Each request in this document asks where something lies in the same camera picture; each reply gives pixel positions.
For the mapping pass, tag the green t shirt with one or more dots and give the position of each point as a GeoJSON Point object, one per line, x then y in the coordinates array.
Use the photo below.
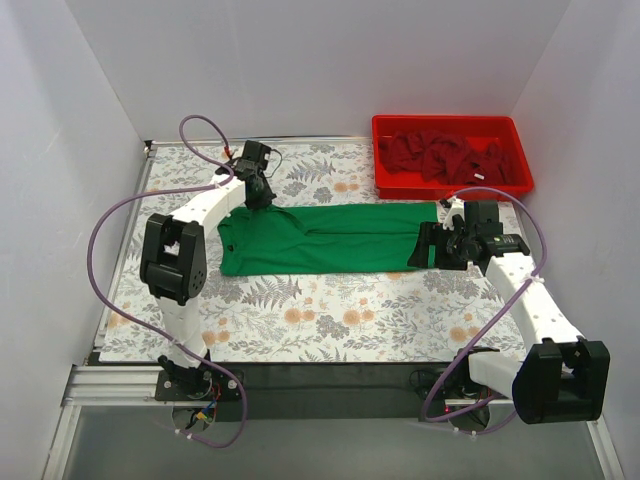
{"type": "Point", "coordinates": [350, 238]}

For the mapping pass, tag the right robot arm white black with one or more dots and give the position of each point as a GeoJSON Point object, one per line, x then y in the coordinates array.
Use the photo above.
{"type": "Point", "coordinates": [564, 375]}

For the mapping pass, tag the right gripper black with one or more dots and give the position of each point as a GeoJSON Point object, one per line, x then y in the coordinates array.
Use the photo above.
{"type": "Point", "coordinates": [442, 245]}

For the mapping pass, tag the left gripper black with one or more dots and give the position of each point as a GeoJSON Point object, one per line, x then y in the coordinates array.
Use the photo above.
{"type": "Point", "coordinates": [258, 197]}

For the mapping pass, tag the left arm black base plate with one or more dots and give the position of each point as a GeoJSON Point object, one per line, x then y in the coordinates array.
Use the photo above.
{"type": "Point", "coordinates": [196, 385]}

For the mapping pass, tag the dark red t shirt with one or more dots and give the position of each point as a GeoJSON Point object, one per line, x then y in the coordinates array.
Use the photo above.
{"type": "Point", "coordinates": [448, 158]}

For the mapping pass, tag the aluminium frame rail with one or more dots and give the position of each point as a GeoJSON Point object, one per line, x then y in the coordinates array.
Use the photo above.
{"type": "Point", "coordinates": [136, 384]}

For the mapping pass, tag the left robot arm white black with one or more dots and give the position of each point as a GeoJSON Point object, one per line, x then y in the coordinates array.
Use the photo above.
{"type": "Point", "coordinates": [174, 261]}

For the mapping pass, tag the red plastic bin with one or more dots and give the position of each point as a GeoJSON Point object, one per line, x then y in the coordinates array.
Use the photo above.
{"type": "Point", "coordinates": [479, 130]}

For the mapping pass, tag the floral patterned table mat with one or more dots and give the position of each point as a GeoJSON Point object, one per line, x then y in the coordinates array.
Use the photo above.
{"type": "Point", "coordinates": [382, 317]}

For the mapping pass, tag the black front crossbar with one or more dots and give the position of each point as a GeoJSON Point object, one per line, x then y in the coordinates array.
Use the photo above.
{"type": "Point", "coordinates": [343, 406]}

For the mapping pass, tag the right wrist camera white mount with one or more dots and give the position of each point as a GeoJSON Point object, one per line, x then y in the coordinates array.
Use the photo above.
{"type": "Point", "coordinates": [455, 213]}

